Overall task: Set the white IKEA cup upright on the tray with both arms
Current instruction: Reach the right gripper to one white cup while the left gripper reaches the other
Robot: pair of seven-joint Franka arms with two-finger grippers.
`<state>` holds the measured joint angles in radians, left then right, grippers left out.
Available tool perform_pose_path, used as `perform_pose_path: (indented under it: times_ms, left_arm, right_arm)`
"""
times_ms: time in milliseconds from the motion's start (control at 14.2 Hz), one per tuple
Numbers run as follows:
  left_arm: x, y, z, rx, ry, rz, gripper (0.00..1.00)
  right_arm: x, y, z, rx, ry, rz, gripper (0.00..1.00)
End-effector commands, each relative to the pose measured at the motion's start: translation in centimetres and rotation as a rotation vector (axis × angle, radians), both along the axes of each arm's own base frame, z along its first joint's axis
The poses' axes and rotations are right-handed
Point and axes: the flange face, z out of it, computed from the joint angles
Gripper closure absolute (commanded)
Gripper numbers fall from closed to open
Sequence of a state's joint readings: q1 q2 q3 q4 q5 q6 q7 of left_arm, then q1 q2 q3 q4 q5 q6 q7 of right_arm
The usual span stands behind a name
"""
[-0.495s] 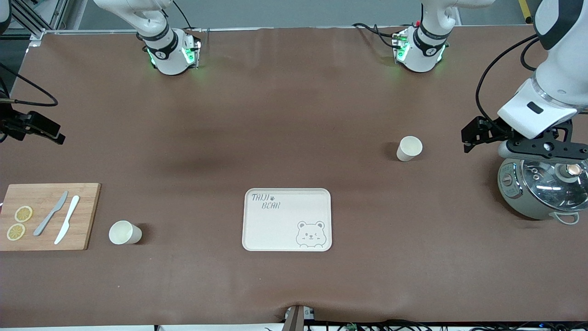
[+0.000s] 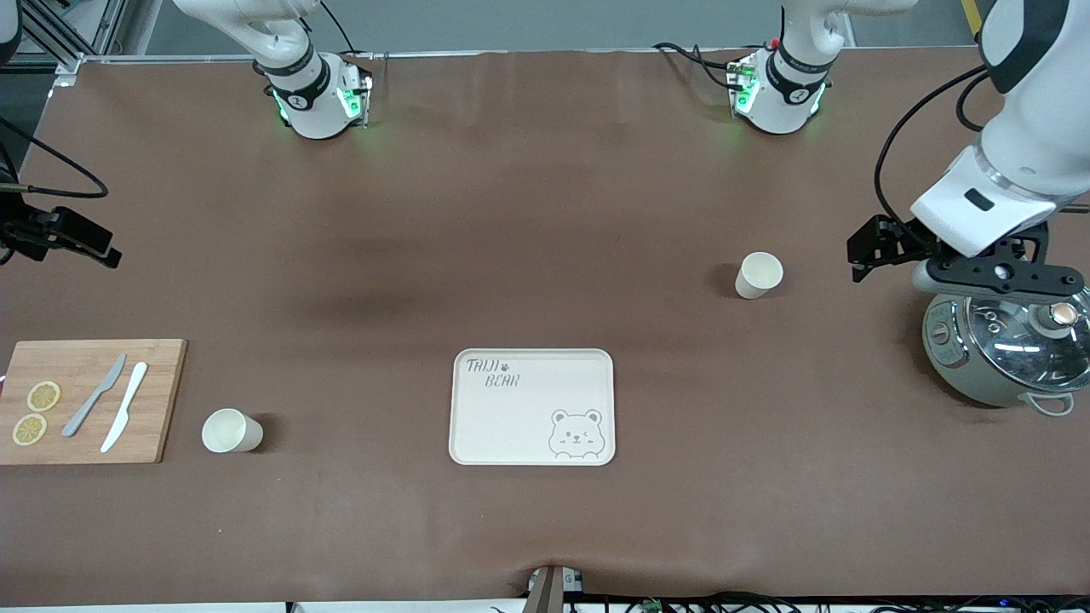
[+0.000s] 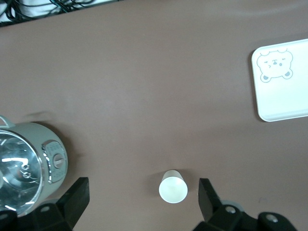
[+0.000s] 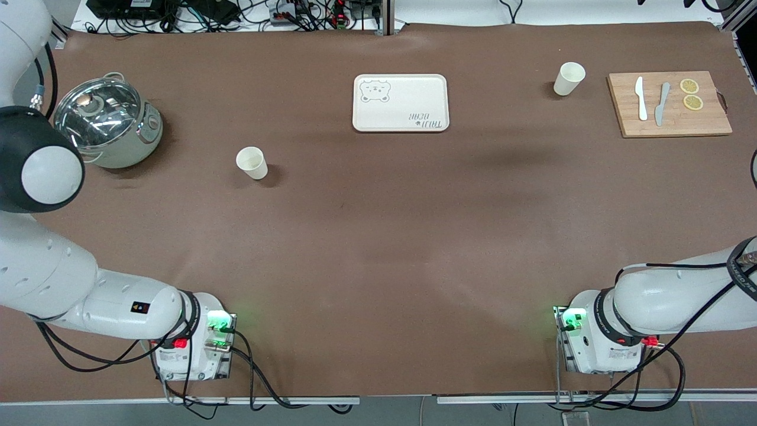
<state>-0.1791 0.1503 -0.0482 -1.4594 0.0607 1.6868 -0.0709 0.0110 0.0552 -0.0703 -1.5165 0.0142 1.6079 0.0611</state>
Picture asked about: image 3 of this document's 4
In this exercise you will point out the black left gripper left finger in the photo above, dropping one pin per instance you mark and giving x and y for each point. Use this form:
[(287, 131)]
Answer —
[(77, 195)]

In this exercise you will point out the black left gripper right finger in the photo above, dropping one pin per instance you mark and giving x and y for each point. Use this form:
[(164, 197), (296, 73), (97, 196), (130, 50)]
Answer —
[(207, 197)]

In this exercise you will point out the white plastic cup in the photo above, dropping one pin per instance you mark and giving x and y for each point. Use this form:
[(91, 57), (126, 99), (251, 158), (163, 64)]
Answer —
[(173, 190)]

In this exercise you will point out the white tray with bear print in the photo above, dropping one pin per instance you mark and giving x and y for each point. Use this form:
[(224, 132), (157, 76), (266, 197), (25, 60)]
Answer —
[(284, 91)]

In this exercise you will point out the grey electric cooking pot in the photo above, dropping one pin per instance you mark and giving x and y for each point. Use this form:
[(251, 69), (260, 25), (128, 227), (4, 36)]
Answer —
[(51, 142)]

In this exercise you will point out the glass pot lid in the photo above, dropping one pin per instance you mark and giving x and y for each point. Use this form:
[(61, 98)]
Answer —
[(16, 173)]

